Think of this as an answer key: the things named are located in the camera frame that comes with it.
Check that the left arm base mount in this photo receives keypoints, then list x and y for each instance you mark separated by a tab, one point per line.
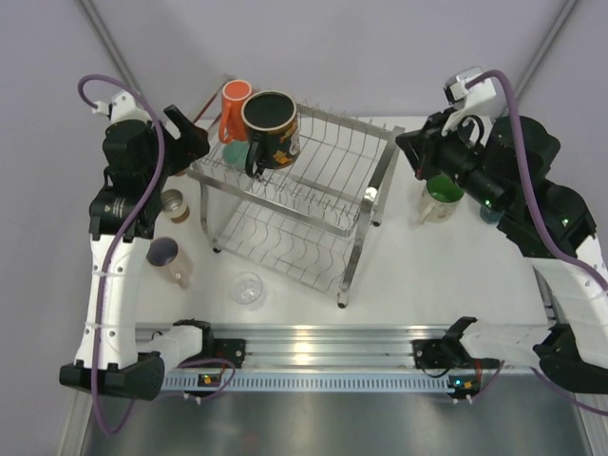
231	349

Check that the dark teal mug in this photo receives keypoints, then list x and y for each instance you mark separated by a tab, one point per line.
490	215

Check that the cream mug green inside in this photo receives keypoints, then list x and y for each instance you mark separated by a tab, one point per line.
439	200

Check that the aluminium frame post left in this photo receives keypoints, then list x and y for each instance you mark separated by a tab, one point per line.
103	35

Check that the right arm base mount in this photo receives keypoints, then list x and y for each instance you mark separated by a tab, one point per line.
437	356

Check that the clear glass cup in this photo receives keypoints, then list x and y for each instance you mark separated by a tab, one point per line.
248	291

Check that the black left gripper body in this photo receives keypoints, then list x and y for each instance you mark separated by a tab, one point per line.
181	153

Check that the steel two-tier dish rack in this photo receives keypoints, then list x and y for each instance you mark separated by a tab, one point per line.
309	221

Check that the black mug with orange print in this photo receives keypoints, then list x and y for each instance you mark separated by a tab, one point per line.
271	122

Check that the pink translucent tumbler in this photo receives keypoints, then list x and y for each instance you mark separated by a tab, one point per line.
170	261

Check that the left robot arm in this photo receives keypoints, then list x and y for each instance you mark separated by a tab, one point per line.
122	218

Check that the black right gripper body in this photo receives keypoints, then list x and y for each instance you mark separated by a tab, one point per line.
454	154

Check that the steel cup cream brown sleeve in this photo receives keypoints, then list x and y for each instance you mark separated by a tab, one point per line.
174	206

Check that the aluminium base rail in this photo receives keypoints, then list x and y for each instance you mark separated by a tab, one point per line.
365	348

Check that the aluminium frame post right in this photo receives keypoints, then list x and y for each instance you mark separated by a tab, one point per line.
548	41

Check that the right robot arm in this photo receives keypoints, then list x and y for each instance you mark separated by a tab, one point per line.
552	228

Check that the aluminium frame post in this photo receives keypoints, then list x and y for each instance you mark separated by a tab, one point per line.
548	41
103	35

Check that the perforated cable duct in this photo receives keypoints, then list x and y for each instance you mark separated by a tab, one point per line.
340	382

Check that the teal cup behind rack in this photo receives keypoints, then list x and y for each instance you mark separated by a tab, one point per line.
234	154

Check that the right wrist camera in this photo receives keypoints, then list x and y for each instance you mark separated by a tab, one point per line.
464	98

